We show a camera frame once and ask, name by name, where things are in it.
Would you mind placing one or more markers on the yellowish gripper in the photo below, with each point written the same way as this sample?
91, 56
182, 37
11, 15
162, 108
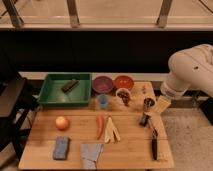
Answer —
162, 104

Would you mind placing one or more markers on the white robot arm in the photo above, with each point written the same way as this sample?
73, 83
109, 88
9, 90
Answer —
188, 67

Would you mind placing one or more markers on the red bowl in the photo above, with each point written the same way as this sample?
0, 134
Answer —
124, 81

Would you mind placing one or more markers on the purple bowl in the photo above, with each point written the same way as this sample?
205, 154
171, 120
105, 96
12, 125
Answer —
102, 84

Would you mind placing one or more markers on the metal cup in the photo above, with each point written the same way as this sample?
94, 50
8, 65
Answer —
148, 104

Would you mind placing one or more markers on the wooden cutting board table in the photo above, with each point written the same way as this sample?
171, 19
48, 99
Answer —
133, 151

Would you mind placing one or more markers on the blue plastic cup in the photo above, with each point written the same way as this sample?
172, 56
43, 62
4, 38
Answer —
102, 100

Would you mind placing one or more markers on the red chili pepper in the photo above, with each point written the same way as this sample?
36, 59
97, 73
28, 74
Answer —
100, 122

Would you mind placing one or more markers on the grey folded cloth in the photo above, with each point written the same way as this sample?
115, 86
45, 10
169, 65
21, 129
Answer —
90, 153

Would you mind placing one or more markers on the dark block in tray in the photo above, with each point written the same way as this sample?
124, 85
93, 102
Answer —
69, 85

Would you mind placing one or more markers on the orange apple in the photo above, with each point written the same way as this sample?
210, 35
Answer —
62, 123

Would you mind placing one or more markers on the blue sponge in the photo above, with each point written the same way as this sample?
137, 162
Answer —
61, 148

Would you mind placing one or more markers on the green plastic tray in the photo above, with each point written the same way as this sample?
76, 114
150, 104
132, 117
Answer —
51, 94

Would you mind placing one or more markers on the black side chair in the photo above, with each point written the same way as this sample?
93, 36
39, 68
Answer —
16, 101

